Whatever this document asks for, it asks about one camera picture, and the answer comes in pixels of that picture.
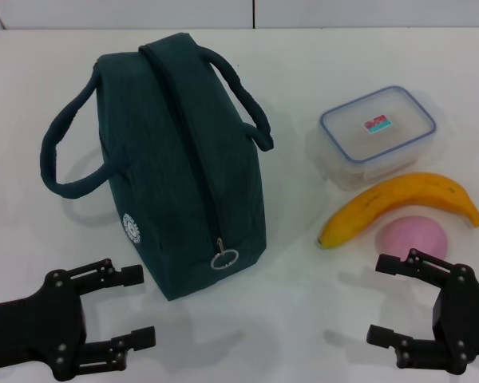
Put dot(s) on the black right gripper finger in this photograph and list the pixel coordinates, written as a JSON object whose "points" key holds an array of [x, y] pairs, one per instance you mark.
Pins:
{"points": [[419, 268], [415, 349]]}

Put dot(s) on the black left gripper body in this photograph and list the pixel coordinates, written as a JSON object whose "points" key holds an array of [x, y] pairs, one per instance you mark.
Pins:
{"points": [[36, 327]]}

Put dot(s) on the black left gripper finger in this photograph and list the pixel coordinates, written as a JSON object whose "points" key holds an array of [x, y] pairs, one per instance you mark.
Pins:
{"points": [[119, 345], [115, 276]]}

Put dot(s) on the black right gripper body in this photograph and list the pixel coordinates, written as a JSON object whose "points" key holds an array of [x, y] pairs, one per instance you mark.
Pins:
{"points": [[467, 319]]}

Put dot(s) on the pink peach toy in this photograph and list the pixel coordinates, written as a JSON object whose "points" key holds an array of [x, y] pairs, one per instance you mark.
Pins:
{"points": [[411, 235]]}

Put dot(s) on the yellow banana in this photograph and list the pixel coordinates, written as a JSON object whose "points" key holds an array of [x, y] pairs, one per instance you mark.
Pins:
{"points": [[387, 199]]}

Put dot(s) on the dark teal lunch bag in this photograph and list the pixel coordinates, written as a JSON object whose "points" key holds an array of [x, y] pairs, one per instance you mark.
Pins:
{"points": [[171, 159]]}

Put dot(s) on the clear lunch box blue rim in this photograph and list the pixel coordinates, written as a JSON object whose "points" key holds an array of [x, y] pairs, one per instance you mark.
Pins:
{"points": [[377, 127]]}

